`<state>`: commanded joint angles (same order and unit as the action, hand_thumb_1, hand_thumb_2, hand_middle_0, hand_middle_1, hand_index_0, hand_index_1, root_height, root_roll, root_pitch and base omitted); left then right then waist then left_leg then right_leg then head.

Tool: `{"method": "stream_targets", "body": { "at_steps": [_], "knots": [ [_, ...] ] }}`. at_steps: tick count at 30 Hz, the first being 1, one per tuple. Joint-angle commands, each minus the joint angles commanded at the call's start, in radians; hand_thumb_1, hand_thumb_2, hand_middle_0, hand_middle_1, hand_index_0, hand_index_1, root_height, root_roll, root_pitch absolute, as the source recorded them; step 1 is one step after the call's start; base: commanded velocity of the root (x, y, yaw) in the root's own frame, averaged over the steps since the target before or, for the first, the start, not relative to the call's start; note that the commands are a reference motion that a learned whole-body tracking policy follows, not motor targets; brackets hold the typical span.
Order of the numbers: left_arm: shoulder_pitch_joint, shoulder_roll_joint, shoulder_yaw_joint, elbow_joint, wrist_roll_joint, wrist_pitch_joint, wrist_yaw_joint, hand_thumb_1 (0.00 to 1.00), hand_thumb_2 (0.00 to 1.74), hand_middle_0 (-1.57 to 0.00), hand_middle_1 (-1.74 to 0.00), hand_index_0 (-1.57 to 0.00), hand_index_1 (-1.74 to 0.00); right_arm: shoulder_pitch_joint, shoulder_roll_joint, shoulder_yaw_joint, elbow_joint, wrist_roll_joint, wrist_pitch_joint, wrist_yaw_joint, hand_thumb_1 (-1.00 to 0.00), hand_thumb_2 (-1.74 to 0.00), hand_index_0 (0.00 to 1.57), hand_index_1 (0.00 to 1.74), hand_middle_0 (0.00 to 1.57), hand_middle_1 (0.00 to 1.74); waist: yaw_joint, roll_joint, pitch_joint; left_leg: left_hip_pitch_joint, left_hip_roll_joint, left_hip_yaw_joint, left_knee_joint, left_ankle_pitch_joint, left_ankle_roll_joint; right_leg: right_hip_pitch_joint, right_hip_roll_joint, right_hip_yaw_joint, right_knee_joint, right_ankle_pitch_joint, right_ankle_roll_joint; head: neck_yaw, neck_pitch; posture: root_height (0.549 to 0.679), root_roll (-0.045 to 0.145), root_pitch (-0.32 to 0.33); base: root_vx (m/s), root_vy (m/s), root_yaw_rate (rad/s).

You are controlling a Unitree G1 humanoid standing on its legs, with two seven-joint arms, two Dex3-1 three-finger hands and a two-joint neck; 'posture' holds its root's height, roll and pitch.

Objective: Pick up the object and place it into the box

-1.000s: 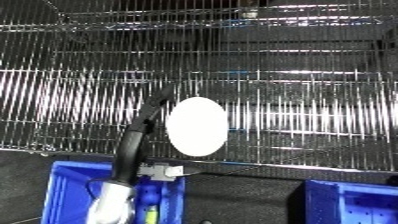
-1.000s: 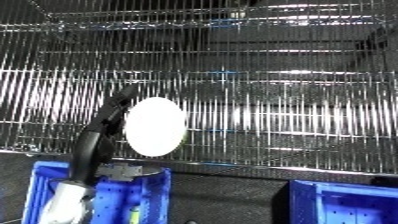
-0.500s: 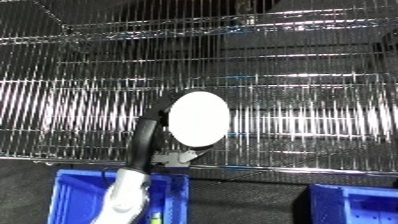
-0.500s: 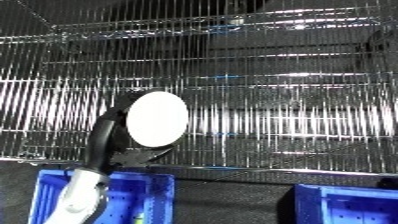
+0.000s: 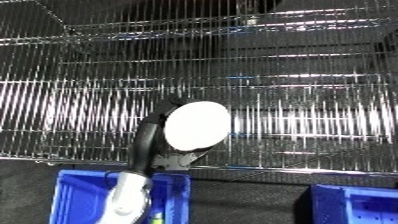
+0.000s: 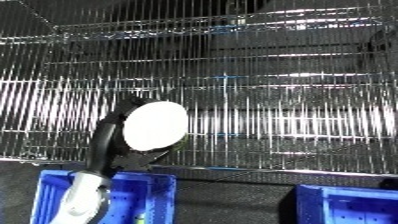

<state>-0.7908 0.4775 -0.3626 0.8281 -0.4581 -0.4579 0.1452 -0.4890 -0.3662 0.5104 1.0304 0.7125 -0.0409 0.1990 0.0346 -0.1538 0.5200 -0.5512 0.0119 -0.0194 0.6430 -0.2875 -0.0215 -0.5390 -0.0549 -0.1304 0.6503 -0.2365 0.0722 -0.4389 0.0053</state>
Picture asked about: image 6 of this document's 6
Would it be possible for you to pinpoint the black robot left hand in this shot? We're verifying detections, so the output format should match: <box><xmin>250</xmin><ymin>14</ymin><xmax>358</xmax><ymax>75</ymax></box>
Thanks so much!
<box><xmin>85</xmin><ymin>94</ymin><xmax>192</xmax><ymax>178</ymax></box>

